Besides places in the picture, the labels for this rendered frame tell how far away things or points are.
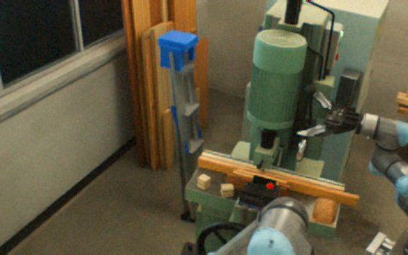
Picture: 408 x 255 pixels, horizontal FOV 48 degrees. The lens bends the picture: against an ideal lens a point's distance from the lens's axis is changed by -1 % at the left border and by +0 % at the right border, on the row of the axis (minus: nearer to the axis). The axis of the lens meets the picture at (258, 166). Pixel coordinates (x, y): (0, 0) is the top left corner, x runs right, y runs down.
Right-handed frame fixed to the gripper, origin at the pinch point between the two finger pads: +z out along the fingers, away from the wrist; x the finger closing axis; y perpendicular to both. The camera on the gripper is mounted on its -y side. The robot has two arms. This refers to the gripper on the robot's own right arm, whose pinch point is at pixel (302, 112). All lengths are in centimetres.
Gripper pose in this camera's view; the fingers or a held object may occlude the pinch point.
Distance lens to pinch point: 153.9
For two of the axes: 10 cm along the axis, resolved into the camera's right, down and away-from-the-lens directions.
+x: -2.7, 9.5, -1.7
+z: -9.6, -2.4, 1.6
